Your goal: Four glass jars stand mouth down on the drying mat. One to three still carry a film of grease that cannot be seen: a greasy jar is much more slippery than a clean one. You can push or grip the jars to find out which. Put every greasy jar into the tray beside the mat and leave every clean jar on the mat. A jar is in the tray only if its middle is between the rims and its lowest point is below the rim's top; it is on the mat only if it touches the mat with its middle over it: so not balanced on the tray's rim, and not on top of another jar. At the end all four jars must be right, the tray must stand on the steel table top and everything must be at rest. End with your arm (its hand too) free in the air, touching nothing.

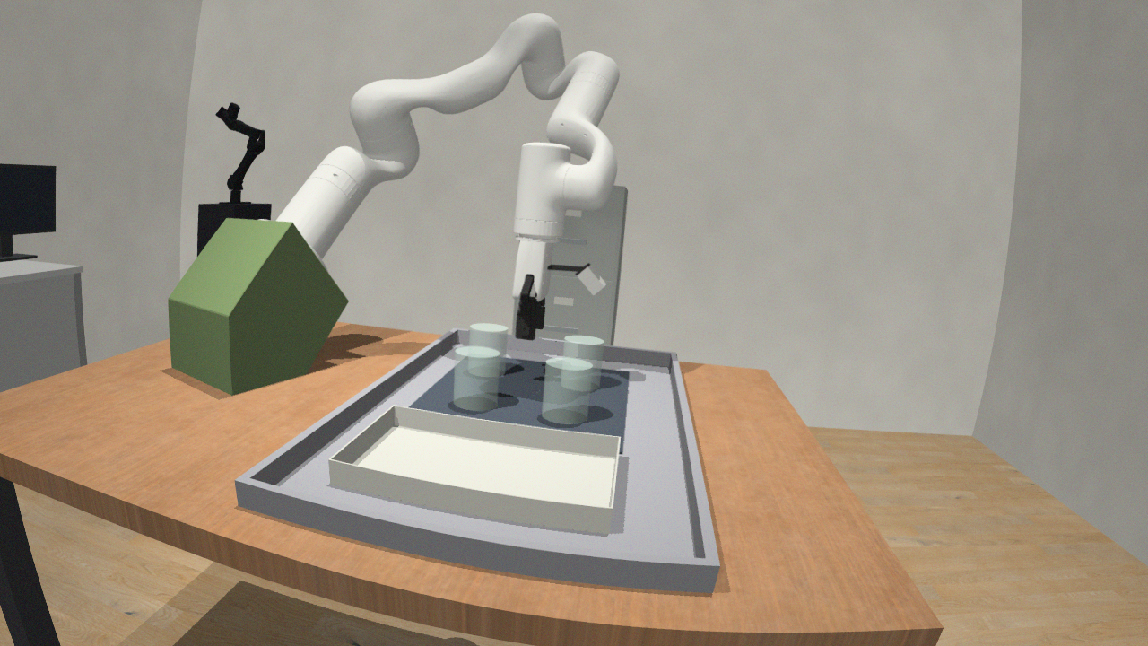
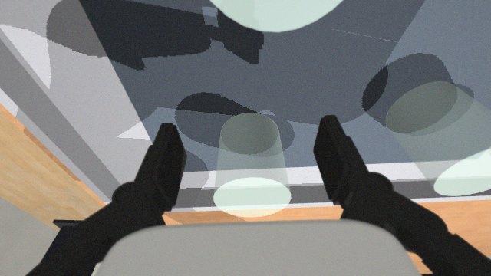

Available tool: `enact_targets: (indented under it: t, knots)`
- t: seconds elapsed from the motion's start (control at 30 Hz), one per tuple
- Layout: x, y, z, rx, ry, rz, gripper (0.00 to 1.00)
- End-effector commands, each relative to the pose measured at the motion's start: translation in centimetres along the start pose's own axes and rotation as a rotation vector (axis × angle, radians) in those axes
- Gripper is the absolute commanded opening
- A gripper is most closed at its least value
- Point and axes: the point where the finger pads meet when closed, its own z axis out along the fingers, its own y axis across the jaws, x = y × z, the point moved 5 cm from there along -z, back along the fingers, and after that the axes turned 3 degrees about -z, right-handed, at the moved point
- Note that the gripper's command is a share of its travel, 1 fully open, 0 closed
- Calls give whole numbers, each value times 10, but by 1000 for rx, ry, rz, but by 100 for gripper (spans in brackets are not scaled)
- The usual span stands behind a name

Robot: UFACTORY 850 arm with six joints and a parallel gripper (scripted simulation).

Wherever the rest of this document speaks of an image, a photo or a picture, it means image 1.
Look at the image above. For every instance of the clear glass jar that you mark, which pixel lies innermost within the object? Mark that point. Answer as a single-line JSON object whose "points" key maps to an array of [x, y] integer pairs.
{"points": [[586, 348], [476, 378], [492, 336], [567, 384]]}

